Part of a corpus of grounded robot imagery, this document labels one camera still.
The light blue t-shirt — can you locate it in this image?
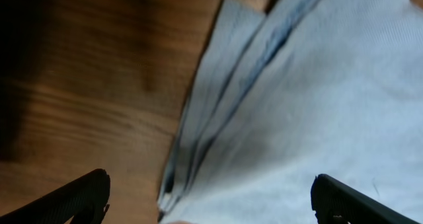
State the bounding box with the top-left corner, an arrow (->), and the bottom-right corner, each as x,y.
158,0 -> 422,223

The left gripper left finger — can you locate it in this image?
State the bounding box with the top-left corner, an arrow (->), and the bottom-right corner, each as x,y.
1,168 -> 110,224

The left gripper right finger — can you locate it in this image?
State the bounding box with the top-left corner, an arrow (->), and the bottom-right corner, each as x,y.
311,174 -> 418,224

